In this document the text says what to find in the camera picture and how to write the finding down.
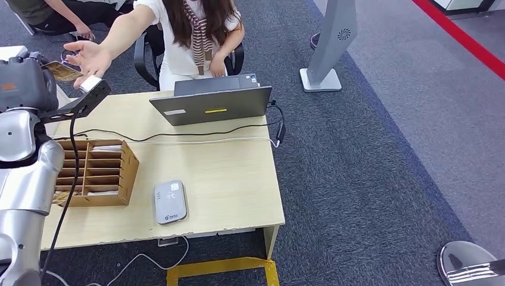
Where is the person's left hand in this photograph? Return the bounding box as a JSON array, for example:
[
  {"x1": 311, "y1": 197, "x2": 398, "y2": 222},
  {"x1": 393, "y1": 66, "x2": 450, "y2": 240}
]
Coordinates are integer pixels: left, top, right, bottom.
[{"x1": 209, "y1": 53, "x2": 228, "y2": 78}]

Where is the person's hand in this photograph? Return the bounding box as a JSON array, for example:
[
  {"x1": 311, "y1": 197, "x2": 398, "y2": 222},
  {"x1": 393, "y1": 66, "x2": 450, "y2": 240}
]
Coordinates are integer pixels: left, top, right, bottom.
[{"x1": 74, "y1": 23, "x2": 96, "y2": 42}]

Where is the person's right hand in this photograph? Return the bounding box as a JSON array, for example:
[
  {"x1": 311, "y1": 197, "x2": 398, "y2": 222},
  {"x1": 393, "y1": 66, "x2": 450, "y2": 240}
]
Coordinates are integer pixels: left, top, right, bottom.
[{"x1": 63, "y1": 39, "x2": 114, "y2": 89}]

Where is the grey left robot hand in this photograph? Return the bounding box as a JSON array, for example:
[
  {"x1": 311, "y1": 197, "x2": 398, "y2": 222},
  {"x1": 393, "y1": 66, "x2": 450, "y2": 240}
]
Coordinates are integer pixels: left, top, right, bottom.
[{"x1": 0, "y1": 51, "x2": 59, "y2": 114}]

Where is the gold patterned room key card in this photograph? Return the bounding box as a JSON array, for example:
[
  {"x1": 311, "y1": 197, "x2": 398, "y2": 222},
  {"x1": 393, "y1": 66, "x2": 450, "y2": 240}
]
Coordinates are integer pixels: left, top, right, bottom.
[{"x1": 41, "y1": 60, "x2": 85, "y2": 83}]

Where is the person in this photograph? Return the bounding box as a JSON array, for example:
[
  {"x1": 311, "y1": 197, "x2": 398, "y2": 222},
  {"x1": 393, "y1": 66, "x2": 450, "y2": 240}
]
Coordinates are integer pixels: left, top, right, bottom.
[
  {"x1": 5, "y1": 0, "x2": 135, "y2": 42},
  {"x1": 63, "y1": 0, "x2": 245, "y2": 92}
]

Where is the wooden card organizer box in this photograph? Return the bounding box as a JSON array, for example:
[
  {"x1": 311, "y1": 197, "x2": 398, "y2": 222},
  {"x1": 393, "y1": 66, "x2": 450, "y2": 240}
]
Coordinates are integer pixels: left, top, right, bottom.
[{"x1": 52, "y1": 139, "x2": 140, "y2": 208}]

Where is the grey card reader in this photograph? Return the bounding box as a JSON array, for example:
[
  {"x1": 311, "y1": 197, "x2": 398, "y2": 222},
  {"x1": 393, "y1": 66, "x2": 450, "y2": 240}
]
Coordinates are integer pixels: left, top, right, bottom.
[{"x1": 153, "y1": 180, "x2": 189, "y2": 226}]

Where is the metal stool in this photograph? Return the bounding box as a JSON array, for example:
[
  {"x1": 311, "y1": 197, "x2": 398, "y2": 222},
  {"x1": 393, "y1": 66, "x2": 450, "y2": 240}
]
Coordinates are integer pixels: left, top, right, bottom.
[{"x1": 60, "y1": 48, "x2": 80, "y2": 65}]

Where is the white cabinet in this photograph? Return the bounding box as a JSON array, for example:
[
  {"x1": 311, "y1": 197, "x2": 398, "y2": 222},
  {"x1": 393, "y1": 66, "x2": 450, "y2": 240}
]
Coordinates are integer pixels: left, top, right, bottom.
[{"x1": 0, "y1": 45, "x2": 73, "y2": 135}]

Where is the grey laptop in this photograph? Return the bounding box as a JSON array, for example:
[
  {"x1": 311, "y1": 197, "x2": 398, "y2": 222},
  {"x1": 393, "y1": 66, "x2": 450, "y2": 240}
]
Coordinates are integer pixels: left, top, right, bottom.
[{"x1": 149, "y1": 73, "x2": 274, "y2": 127}]

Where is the black office chair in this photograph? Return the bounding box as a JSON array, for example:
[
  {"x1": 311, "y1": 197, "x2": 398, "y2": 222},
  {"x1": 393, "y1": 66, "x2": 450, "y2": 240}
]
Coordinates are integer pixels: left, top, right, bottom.
[{"x1": 133, "y1": 25, "x2": 245, "y2": 92}]

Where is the grey floor stand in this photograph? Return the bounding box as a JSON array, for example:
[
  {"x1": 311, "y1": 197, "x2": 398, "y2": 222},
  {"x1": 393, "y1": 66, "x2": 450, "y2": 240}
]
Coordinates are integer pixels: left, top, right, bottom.
[{"x1": 300, "y1": 0, "x2": 359, "y2": 94}]

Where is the white panel with black edge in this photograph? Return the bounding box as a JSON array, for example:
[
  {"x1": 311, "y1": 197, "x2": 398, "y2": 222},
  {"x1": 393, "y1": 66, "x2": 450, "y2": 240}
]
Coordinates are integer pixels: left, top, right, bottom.
[{"x1": 432, "y1": 0, "x2": 505, "y2": 14}]

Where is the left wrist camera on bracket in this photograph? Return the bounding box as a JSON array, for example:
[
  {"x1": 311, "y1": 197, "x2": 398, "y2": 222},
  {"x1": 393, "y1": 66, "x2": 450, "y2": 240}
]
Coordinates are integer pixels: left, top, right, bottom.
[{"x1": 39, "y1": 74, "x2": 112, "y2": 124}]

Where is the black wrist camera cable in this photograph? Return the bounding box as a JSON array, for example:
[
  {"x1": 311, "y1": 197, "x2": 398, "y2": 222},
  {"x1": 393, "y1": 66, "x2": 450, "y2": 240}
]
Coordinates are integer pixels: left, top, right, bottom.
[{"x1": 39, "y1": 106, "x2": 82, "y2": 278}]

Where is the black laptop charger cable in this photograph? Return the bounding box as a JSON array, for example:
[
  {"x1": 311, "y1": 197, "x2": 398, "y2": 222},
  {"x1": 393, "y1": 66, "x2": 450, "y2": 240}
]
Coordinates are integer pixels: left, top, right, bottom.
[{"x1": 53, "y1": 100, "x2": 288, "y2": 144}]

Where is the white floor cable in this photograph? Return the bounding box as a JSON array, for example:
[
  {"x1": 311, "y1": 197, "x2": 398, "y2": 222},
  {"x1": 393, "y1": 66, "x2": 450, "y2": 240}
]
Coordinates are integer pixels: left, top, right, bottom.
[{"x1": 43, "y1": 236, "x2": 191, "y2": 286}]

